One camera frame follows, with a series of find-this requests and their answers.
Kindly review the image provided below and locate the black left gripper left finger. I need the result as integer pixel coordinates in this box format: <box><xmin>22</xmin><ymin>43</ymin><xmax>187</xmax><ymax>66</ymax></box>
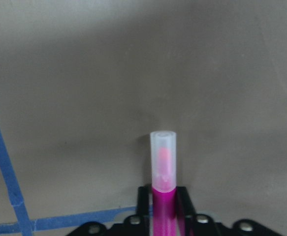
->
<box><xmin>136</xmin><ymin>186</ymin><xmax>152</xmax><ymax>236</ymax></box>

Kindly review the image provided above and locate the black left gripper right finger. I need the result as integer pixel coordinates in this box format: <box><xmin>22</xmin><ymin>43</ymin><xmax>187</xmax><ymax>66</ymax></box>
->
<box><xmin>175</xmin><ymin>186</ymin><xmax>196</xmax><ymax>236</ymax></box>

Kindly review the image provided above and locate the pink marker pen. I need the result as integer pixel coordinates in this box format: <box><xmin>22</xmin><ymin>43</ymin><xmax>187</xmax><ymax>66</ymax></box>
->
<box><xmin>150</xmin><ymin>131</ymin><xmax>177</xmax><ymax>236</ymax></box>

